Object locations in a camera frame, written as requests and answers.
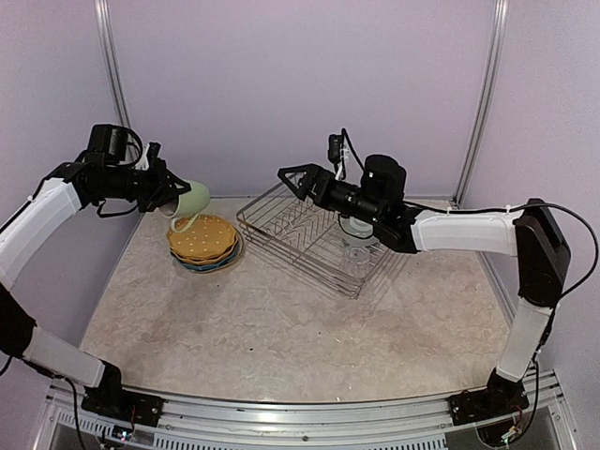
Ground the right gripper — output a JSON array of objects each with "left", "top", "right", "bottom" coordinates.
[{"left": 277, "top": 162, "right": 383, "bottom": 225}]

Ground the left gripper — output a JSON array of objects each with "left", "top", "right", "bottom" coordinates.
[{"left": 97, "top": 156, "right": 190, "bottom": 212}]

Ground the pale green mug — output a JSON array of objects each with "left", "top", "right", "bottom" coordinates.
[{"left": 158, "top": 180, "right": 210, "bottom": 233}]

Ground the yellow polka dot plate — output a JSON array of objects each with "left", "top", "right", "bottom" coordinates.
[
  {"left": 166, "top": 214, "right": 237, "bottom": 261},
  {"left": 171, "top": 240, "right": 240, "bottom": 266}
]

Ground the blue polka dot plate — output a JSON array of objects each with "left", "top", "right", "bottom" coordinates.
[{"left": 171, "top": 244, "right": 241, "bottom": 273}]

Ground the cream bird pattern plate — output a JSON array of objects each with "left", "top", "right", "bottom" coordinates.
[{"left": 179, "top": 237, "right": 244, "bottom": 273}]

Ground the clear glass cup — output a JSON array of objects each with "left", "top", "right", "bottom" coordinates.
[{"left": 340, "top": 245, "right": 371, "bottom": 279}]

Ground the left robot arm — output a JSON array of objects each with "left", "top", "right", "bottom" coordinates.
[{"left": 1, "top": 124, "right": 191, "bottom": 417}]

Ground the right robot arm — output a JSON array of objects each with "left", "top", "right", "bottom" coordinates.
[{"left": 277, "top": 155, "right": 571, "bottom": 425}]

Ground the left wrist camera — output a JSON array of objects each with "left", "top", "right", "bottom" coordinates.
[{"left": 134, "top": 142, "right": 161, "bottom": 171}]

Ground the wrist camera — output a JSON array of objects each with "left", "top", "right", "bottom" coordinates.
[
  {"left": 327, "top": 128, "right": 351, "bottom": 181},
  {"left": 134, "top": 142, "right": 161, "bottom": 171}
]

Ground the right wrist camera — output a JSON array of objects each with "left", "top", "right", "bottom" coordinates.
[{"left": 327, "top": 128, "right": 351, "bottom": 181}]

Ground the metal wire dish rack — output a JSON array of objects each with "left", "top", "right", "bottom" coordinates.
[{"left": 236, "top": 183, "right": 408, "bottom": 299}]

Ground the left aluminium corner post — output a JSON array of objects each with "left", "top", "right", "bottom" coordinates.
[{"left": 94, "top": 0, "right": 131, "bottom": 128}]

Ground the aluminium corner post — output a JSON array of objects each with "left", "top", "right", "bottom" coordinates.
[
  {"left": 94, "top": 0, "right": 131, "bottom": 128},
  {"left": 453, "top": 0, "right": 509, "bottom": 205}
]

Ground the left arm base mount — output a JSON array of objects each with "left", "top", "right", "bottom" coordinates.
[{"left": 82, "top": 390, "right": 165, "bottom": 428}]

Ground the right aluminium corner post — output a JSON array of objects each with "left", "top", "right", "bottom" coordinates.
[{"left": 453, "top": 0, "right": 509, "bottom": 205}]

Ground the aluminium front rail frame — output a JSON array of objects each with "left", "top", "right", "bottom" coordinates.
[{"left": 30, "top": 369, "right": 583, "bottom": 449}]

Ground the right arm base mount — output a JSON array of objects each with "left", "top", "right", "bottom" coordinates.
[{"left": 447, "top": 388, "right": 530, "bottom": 426}]

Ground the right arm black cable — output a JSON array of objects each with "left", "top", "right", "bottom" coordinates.
[{"left": 529, "top": 199, "right": 600, "bottom": 296}]

